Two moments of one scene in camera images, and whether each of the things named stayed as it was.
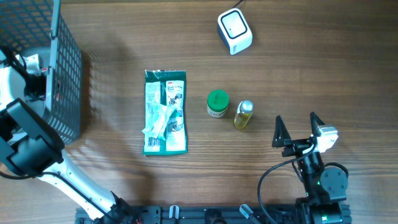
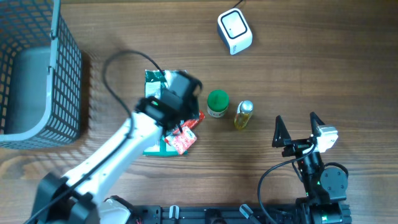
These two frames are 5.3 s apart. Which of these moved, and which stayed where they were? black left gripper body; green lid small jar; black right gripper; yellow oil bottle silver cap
Moved: black left gripper body
Stayed: green lid small jar; yellow oil bottle silver cap; black right gripper
